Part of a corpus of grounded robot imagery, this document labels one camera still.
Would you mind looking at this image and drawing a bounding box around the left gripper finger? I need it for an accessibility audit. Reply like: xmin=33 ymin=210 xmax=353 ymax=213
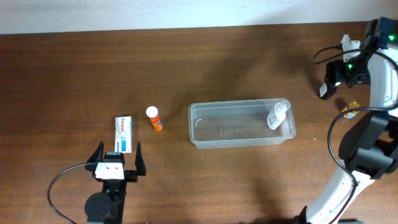
xmin=87 ymin=141 xmax=104 ymax=163
xmin=134 ymin=142 xmax=146 ymax=176

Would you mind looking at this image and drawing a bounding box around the small jar gold lid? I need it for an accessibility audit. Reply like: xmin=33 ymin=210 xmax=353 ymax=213
xmin=341 ymin=101 xmax=360 ymax=119

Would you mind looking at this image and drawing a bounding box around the white Panadol box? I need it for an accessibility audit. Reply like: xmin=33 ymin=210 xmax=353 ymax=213
xmin=114 ymin=116 xmax=132 ymax=154

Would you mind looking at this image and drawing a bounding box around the orange tube white cap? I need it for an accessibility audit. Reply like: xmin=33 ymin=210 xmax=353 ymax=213
xmin=146 ymin=106 xmax=163 ymax=131

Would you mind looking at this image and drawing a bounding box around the white plastic bottle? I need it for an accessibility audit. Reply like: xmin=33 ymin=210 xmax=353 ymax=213
xmin=267 ymin=100 xmax=290 ymax=130

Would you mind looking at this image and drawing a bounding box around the dark bottle white cap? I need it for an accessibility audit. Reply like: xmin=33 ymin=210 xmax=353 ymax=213
xmin=319 ymin=83 xmax=333 ymax=100

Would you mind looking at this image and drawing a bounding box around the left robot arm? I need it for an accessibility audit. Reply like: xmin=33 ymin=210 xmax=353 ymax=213
xmin=85 ymin=142 xmax=146 ymax=223

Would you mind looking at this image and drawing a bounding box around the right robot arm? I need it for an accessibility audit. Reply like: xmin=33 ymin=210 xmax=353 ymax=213
xmin=293 ymin=17 xmax=397 ymax=223

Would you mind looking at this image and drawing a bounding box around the clear plastic container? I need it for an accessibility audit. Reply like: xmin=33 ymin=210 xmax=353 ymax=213
xmin=188 ymin=98 xmax=296 ymax=149

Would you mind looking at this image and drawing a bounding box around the left black cable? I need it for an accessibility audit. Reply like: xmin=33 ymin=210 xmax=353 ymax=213
xmin=47 ymin=162 xmax=94 ymax=224

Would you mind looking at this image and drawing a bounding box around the black cable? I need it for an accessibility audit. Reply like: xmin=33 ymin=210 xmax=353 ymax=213
xmin=312 ymin=45 xmax=398 ymax=224
xmin=47 ymin=162 xmax=94 ymax=224

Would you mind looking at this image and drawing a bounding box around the right black cable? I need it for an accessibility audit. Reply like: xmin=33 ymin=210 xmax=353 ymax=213
xmin=312 ymin=45 xmax=398 ymax=224

